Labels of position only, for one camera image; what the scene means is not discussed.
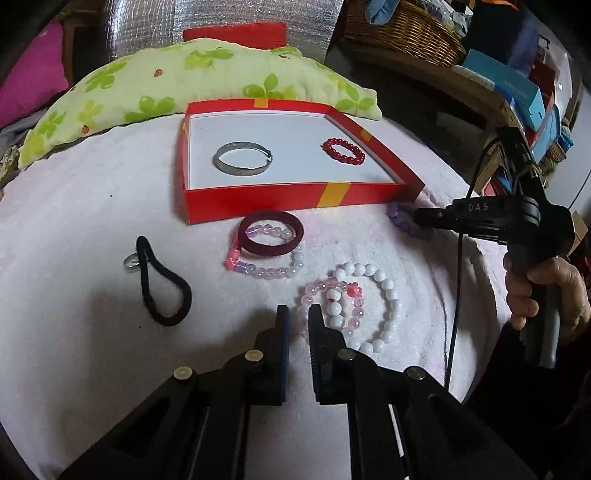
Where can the wicker basket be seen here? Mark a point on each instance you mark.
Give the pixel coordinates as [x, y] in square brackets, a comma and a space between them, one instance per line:
[415, 37]

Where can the green floral pillow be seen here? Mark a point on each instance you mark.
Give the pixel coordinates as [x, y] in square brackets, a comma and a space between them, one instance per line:
[184, 78]

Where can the light blue cardboard box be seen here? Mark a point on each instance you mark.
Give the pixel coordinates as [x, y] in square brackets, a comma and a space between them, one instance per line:
[508, 78]

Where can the silver metal bangle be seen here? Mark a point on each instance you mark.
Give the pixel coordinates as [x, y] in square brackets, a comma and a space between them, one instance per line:
[217, 159]

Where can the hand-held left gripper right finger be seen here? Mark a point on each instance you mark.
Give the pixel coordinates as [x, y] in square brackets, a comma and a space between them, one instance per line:
[314, 325]

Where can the grey cloth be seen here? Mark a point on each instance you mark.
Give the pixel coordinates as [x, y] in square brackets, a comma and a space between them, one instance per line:
[11, 136]

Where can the dark red bangle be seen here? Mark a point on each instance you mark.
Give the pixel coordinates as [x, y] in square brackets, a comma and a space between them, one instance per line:
[296, 235]

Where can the magenta pillow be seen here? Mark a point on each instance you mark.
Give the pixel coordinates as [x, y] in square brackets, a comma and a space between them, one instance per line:
[32, 78]

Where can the red shallow cardboard box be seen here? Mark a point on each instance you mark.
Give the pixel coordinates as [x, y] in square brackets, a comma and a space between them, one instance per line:
[254, 201]

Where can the dark blue bag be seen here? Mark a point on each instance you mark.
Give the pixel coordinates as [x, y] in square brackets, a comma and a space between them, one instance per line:
[503, 32]

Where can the silver foil sheet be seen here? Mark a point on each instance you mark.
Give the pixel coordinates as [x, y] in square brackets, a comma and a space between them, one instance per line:
[138, 27]

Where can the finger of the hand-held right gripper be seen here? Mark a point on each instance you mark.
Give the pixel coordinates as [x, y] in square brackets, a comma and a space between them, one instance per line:
[434, 218]

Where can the person's right hand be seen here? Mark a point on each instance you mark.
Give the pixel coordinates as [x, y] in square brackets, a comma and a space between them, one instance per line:
[568, 286]

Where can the white fluffy blanket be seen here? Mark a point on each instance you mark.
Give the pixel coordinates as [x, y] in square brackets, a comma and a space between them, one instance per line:
[92, 346]

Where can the wooden shelf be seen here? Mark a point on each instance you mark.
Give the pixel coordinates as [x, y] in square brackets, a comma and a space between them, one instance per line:
[480, 99]

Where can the blue cloth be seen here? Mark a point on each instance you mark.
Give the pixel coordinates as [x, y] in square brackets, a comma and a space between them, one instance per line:
[378, 11]

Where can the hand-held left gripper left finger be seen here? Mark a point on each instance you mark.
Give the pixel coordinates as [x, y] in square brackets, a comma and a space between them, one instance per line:
[283, 325]

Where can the red cushion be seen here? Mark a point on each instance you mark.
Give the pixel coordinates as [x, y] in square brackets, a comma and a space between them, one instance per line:
[231, 33]

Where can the person's right forearm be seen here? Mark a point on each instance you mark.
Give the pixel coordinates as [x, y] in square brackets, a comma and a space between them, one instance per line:
[531, 424]

